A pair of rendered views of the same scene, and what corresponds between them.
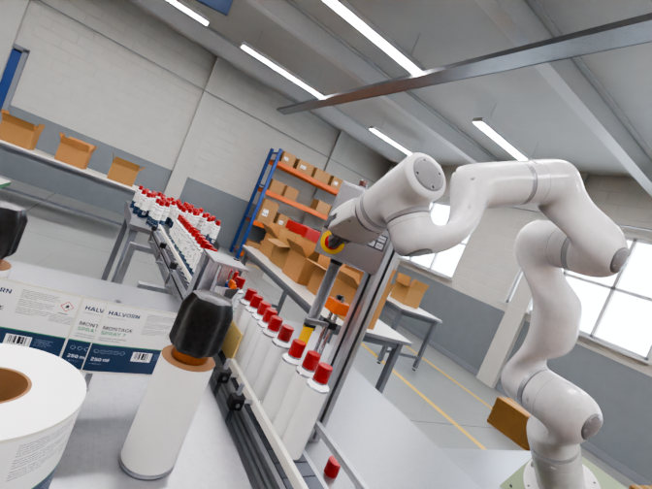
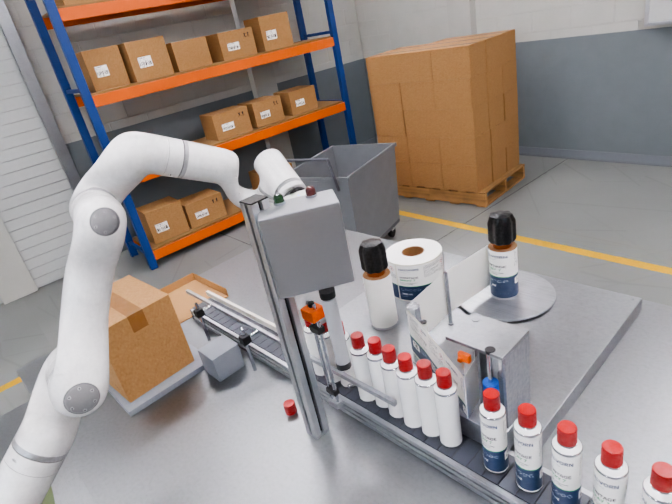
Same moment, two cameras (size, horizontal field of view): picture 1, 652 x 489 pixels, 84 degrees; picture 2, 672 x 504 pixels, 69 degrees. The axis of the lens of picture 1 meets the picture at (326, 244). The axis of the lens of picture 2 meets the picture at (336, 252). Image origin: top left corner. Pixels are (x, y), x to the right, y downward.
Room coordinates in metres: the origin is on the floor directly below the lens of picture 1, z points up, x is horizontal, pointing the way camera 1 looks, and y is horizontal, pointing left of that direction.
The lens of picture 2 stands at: (1.93, -0.08, 1.81)
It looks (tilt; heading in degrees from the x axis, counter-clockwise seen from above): 25 degrees down; 175
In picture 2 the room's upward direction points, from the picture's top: 12 degrees counter-clockwise
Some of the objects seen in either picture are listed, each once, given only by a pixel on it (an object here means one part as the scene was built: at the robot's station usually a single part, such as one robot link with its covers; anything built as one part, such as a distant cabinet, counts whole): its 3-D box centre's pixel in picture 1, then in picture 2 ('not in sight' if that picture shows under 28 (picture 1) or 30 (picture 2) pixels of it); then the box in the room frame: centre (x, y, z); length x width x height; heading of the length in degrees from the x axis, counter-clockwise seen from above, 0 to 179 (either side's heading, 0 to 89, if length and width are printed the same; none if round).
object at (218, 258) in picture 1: (225, 260); (486, 334); (1.10, 0.26, 1.14); 0.14 x 0.11 x 0.01; 34
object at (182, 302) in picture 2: not in sight; (184, 297); (-0.02, -0.61, 0.85); 0.30 x 0.26 x 0.04; 34
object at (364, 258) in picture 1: (359, 229); (306, 243); (0.94, -0.06, 1.38); 0.17 x 0.10 x 0.19; 89
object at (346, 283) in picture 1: (356, 294); not in sight; (2.76, -0.37, 0.97); 0.51 x 0.42 x 0.37; 126
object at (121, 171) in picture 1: (125, 171); not in sight; (5.44, 3.20, 0.97); 0.48 x 0.47 x 0.37; 33
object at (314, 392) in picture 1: (307, 409); (316, 343); (0.75, -0.10, 0.98); 0.05 x 0.05 x 0.20
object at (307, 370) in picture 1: (297, 395); (328, 349); (0.79, -0.07, 0.98); 0.05 x 0.05 x 0.20
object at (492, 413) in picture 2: (230, 306); (493, 430); (1.21, 0.22, 0.98); 0.05 x 0.05 x 0.20
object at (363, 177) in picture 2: not in sight; (344, 199); (-1.81, 0.38, 0.48); 0.89 x 0.63 x 0.96; 140
